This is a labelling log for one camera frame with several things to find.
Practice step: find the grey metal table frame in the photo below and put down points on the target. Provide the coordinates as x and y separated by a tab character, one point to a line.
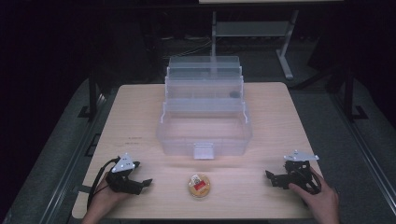
252	29

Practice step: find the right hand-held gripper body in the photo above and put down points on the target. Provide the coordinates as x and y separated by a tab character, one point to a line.
299	174

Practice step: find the round container with red label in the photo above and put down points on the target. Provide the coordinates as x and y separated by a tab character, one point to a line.
199	185

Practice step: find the clear plastic tiered storage box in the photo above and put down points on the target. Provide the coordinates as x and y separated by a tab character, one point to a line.
204	105

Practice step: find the black metal stand post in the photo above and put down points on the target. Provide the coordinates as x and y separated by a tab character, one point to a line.
349	96
92	93

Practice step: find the person's left hand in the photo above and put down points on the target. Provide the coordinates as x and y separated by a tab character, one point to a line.
102	202

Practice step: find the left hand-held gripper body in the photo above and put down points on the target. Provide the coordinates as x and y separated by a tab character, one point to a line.
124	163

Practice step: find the person's right hand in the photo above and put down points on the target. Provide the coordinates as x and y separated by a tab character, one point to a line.
320	202

